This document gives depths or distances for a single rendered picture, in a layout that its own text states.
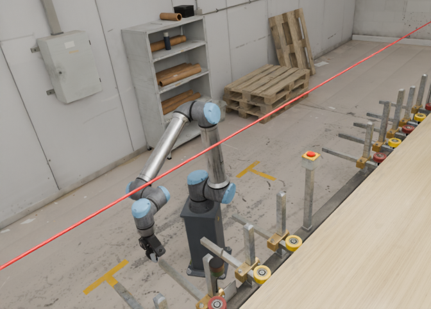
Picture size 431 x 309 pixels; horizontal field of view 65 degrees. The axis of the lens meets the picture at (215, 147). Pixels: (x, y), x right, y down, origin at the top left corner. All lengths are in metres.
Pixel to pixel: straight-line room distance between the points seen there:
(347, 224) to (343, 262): 0.26
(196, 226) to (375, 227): 1.20
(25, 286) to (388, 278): 2.66
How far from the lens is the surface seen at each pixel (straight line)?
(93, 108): 4.00
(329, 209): 2.29
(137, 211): 1.61
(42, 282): 3.27
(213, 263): 1.42
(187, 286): 1.69
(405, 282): 1.73
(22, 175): 3.90
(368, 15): 9.15
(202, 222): 2.44
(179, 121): 1.93
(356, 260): 1.75
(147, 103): 4.09
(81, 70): 3.61
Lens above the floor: 2.18
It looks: 30 degrees down
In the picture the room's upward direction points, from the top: 6 degrees counter-clockwise
